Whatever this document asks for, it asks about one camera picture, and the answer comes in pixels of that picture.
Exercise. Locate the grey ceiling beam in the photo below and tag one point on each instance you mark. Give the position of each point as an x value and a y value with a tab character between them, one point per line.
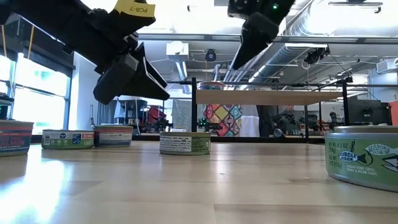
202	37

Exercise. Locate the red equipment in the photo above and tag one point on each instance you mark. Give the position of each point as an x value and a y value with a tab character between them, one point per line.
154	114

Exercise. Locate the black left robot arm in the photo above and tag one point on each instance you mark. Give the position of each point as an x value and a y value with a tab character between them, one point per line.
62	28

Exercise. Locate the yellow label tag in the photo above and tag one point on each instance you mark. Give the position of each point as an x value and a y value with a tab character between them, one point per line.
133	8

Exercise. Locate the black equipment stand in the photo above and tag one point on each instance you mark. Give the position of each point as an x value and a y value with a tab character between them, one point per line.
135	110

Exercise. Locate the person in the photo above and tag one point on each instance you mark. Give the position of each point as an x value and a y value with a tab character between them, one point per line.
289	110

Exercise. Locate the green solid white albacore can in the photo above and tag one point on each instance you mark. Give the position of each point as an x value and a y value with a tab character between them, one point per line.
367	129
363	161

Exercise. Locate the silver ventilation duct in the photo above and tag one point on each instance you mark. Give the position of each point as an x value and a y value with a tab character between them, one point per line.
280	57

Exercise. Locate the white bin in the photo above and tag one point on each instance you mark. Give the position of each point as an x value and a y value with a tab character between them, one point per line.
250	124

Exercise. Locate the black background robot arm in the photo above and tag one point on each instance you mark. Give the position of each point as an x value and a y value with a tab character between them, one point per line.
208	125

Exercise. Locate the black ceiling camera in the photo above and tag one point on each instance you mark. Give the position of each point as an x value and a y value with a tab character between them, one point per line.
211	56
317	55

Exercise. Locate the green can with gold lid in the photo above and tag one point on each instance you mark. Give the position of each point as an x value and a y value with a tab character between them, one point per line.
185	143

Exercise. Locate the white wall unit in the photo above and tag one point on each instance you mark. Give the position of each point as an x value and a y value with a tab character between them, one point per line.
387	65

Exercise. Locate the white ceiling box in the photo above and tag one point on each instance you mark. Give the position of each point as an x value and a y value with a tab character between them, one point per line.
177	48

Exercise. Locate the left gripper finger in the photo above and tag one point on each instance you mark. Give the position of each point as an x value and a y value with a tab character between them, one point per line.
150	63
143	85

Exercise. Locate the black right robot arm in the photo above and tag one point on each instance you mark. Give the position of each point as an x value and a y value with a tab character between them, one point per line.
281	7

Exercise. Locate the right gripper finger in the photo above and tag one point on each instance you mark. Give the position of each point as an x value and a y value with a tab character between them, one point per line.
248	46

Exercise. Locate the colourful patchwork quilt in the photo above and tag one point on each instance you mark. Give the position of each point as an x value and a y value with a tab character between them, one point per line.
222	119

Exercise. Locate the dark cabinet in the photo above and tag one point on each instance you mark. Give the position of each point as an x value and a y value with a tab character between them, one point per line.
368	112

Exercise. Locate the orange panel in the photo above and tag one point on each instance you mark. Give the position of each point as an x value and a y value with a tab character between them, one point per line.
394	113

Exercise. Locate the grey curtain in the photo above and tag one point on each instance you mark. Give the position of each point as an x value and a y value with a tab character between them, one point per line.
107	113

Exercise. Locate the wooden shelf with black frame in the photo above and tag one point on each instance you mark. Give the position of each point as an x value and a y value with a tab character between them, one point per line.
264	97

